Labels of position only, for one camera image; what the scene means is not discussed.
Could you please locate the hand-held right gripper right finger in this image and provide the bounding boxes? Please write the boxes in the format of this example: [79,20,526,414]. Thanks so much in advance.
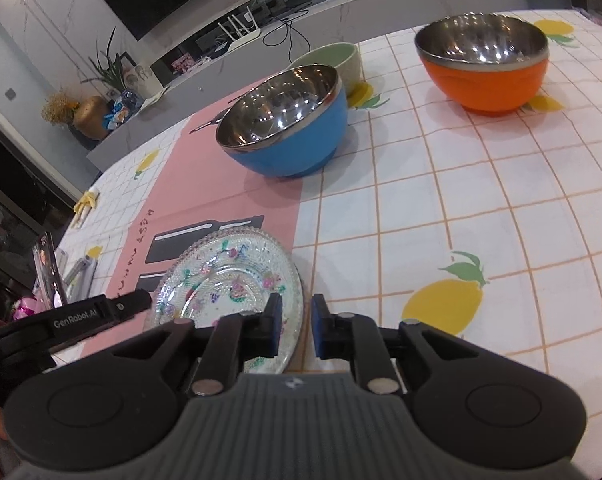
[310,291,452,395]

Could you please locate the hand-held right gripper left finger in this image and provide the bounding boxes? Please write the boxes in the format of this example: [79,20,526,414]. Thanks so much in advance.
[142,291,285,395]

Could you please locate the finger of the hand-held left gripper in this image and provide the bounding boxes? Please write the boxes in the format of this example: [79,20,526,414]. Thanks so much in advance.
[106,288,152,317]

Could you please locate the small clear glass plate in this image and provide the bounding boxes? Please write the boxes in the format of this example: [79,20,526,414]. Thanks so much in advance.
[173,244,288,332]

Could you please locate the large clear glass plate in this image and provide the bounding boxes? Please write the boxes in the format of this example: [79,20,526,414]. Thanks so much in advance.
[143,227,304,376]

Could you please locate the blue steel bowl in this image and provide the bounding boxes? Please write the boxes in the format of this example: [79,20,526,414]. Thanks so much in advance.
[215,64,350,178]

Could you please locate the green ceramic bowl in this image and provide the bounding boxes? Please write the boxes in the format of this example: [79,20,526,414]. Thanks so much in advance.
[289,42,364,98]

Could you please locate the orange steel bowl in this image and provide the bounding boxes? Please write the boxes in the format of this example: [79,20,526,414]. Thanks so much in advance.
[414,13,551,117]

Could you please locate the grey phone stand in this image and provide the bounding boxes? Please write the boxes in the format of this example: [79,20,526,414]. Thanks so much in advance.
[63,254,100,297]

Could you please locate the smartphone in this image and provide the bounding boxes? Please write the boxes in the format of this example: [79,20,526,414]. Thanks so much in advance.
[33,231,67,309]

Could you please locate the yellow cloth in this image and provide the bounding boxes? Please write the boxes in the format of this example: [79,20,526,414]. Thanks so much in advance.
[74,190,100,229]

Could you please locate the lemon print checkered tablecloth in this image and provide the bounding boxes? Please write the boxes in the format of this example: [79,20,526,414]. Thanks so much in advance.
[46,7,602,480]

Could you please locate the gold vase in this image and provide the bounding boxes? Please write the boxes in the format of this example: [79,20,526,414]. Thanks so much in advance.
[73,94,113,141]

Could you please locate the blue snack bag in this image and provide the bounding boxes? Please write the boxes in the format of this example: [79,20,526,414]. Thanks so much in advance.
[103,97,142,129]

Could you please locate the dried yellow flowers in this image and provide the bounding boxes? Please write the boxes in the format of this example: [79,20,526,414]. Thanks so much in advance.
[41,88,80,126]

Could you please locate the white canister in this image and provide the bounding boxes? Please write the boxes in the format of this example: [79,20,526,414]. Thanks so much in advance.
[125,62,158,96]

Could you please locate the green plant in blue vase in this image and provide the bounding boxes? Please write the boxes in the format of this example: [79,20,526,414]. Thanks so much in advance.
[83,27,132,94]

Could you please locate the white router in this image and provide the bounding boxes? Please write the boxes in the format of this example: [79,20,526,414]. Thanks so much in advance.
[215,7,263,51]

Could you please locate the grey marble TV bench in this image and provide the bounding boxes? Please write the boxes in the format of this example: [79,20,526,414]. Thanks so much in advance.
[85,0,532,172]

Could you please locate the black cable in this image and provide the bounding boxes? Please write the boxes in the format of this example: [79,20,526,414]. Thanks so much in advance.
[263,9,312,49]

